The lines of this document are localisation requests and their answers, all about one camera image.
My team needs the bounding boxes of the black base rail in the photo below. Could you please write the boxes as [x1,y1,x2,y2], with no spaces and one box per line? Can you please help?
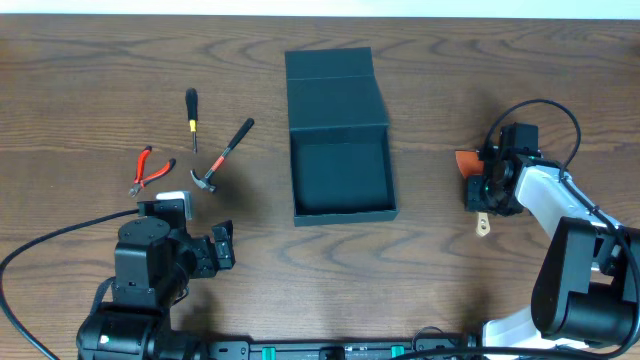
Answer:
[208,335,474,360]

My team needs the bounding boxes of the dark green open box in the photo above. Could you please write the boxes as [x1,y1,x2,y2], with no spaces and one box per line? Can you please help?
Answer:
[285,48,399,226]

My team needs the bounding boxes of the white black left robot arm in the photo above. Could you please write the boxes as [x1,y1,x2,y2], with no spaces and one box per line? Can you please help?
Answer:
[76,216,235,360]

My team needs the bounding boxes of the black yellow screwdriver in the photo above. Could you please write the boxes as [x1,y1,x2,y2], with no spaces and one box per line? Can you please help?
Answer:
[185,88,198,153]

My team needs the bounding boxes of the red handled pliers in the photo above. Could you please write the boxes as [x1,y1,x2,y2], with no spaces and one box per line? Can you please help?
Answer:
[128,145,177,198]

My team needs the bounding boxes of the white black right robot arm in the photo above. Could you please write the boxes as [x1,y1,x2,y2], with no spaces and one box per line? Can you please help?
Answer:
[456,123,639,350]

